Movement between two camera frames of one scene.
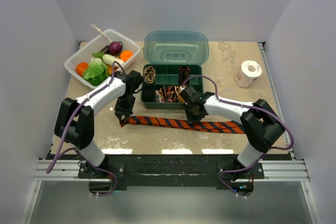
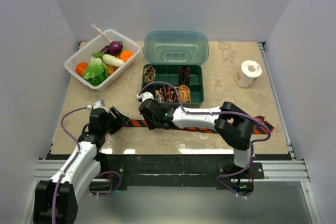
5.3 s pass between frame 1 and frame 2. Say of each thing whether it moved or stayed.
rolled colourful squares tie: stayed
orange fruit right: stayed
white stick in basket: stayed
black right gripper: moved
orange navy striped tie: moved
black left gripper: moved
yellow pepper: stayed
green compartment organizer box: stayed
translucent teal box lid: stayed
